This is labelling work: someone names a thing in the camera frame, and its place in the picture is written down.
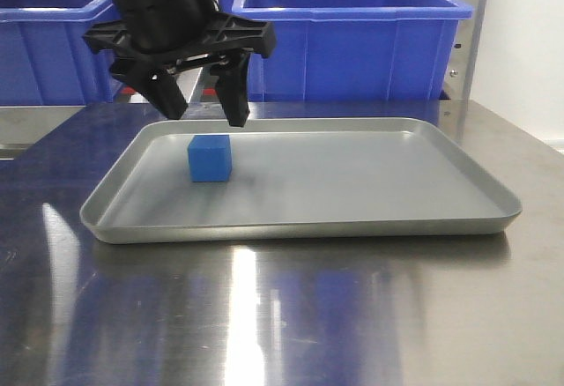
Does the blue cube block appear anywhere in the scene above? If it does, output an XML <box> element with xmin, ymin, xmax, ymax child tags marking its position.
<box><xmin>188</xmin><ymin>135</ymin><xmax>232</xmax><ymax>182</ymax></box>

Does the front right blue bin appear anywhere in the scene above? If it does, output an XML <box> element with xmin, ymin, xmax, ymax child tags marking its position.
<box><xmin>232</xmin><ymin>0</ymin><xmax>473</xmax><ymax>101</ymax></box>

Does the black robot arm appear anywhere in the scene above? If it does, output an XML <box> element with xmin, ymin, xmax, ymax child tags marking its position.
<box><xmin>83</xmin><ymin>0</ymin><xmax>276</xmax><ymax>127</ymax></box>

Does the steel shelf upright post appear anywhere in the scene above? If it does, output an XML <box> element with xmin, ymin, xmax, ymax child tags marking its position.
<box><xmin>439</xmin><ymin>0</ymin><xmax>486</xmax><ymax>143</ymax></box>

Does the front left blue bin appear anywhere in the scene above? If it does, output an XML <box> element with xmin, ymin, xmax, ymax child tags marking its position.
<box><xmin>1</xmin><ymin>0</ymin><xmax>122</xmax><ymax>106</ymax></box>

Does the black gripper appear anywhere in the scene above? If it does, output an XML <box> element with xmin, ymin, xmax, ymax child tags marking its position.
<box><xmin>84</xmin><ymin>0</ymin><xmax>276</xmax><ymax>127</ymax></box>

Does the grey metal tray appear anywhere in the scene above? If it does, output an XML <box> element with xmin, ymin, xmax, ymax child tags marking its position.
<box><xmin>80</xmin><ymin>117</ymin><xmax>522</xmax><ymax>244</ymax></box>

